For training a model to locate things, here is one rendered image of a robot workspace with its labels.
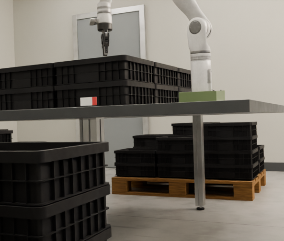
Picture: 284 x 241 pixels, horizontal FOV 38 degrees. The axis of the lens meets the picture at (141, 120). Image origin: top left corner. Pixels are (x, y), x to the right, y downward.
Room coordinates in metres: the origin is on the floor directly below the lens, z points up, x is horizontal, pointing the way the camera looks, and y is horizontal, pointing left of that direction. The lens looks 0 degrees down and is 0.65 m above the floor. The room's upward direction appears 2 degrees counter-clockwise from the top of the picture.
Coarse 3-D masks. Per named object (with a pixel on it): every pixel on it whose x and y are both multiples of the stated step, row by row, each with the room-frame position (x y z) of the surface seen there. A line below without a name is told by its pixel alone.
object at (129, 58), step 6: (72, 60) 1.92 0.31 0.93; (78, 60) 1.91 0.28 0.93; (84, 60) 1.89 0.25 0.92; (90, 60) 1.88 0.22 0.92; (96, 60) 1.86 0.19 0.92; (102, 60) 1.85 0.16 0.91; (108, 60) 1.83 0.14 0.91; (114, 60) 1.82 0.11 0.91; (132, 60) 1.85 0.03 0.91; (138, 60) 1.91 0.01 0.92; (144, 60) 1.96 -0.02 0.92; (54, 66) 1.98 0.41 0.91; (60, 66) 1.96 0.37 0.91
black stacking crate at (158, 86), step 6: (156, 84) 2.07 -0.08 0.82; (156, 90) 2.09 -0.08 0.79; (162, 90) 2.14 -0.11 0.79; (168, 90) 2.22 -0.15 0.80; (174, 90) 2.27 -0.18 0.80; (156, 96) 2.08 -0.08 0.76; (162, 96) 2.14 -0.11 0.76; (168, 96) 2.20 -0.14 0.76; (174, 96) 2.29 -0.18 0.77; (156, 102) 2.09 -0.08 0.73; (162, 102) 2.14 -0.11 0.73; (168, 102) 2.20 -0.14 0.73; (174, 102) 2.29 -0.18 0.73
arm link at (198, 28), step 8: (192, 24) 1.85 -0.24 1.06; (200, 24) 1.83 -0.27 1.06; (208, 24) 1.86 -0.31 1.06; (192, 32) 1.85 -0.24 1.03; (200, 32) 1.84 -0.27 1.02; (208, 32) 1.87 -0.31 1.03; (192, 40) 1.86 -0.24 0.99; (200, 40) 1.84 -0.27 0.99; (192, 48) 1.86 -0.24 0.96; (200, 48) 1.84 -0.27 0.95; (208, 48) 1.86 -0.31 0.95
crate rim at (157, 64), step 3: (156, 63) 2.07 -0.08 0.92; (159, 63) 2.11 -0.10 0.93; (153, 66) 2.07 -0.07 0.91; (156, 66) 2.07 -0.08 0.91; (159, 66) 2.11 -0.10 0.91; (162, 66) 2.14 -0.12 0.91; (165, 66) 2.17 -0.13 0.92; (168, 66) 2.20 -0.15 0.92; (171, 66) 2.24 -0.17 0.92; (174, 66) 2.28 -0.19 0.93; (171, 69) 2.24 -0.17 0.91; (174, 69) 2.28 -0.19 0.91; (177, 69) 2.31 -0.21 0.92
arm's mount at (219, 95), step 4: (180, 92) 1.88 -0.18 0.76; (184, 92) 1.87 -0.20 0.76; (188, 92) 1.86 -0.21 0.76; (192, 92) 1.86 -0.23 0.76; (196, 92) 1.85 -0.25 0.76; (200, 92) 1.84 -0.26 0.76; (204, 92) 1.83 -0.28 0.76; (208, 92) 1.83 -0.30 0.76; (212, 92) 1.82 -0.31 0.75; (216, 92) 1.82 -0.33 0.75; (220, 92) 1.89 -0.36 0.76; (224, 92) 1.96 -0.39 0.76; (180, 96) 1.88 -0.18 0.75; (184, 96) 1.87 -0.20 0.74; (188, 96) 1.86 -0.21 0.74; (192, 96) 1.86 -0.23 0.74; (196, 96) 1.85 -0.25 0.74; (200, 96) 1.84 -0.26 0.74; (204, 96) 1.83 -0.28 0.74; (208, 96) 1.83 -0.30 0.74; (212, 96) 1.82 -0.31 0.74; (216, 96) 1.82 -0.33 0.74; (220, 96) 1.88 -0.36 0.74; (224, 96) 1.96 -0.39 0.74; (180, 100) 1.88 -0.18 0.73; (184, 100) 1.87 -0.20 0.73; (188, 100) 1.86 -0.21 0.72; (192, 100) 1.86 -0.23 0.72; (196, 100) 1.85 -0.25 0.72; (200, 100) 1.84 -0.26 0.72; (204, 100) 1.83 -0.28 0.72; (208, 100) 1.83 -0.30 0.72; (212, 100) 1.82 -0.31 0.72; (216, 100) 1.82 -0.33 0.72
